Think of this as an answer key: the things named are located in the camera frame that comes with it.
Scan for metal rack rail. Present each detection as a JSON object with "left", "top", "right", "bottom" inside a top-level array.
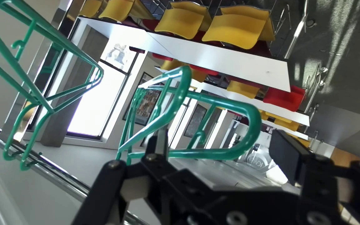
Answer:
[{"left": 0, "top": 119, "right": 148, "bottom": 225}]

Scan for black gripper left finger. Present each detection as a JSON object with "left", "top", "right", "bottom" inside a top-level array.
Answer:
[{"left": 71, "top": 154, "right": 198, "bottom": 225}]

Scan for green plastic coat hanger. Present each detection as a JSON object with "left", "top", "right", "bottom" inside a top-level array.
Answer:
[
  {"left": 116, "top": 64, "right": 264, "bottom": 166},
  {"left": 0, "top": 0, "right": 105, "bottom": 172}
]

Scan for large framed wall picture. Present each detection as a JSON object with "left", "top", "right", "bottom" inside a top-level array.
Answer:
[{"left": 100, "top": 39, "right": 140, "bottom": 76}]

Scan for white rectangular table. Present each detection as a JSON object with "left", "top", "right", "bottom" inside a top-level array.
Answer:
[
  {"left": 76, "top": 17, "right": 159, "bottom": 48},
  {"left": 138, "top": 79, "right": 311, "bottom": 128},
  {"left": 144, "top": 0, "right": 313, "bottom": 94}
]

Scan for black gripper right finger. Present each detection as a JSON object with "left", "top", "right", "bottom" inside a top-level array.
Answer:
[{"left": 270, "top": 129, "right": 360, "bottom": 225}]

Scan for red chair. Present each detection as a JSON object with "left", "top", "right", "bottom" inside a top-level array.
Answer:
[{"left": 265, "top": 86, "right": 308, "bottom": 113}]

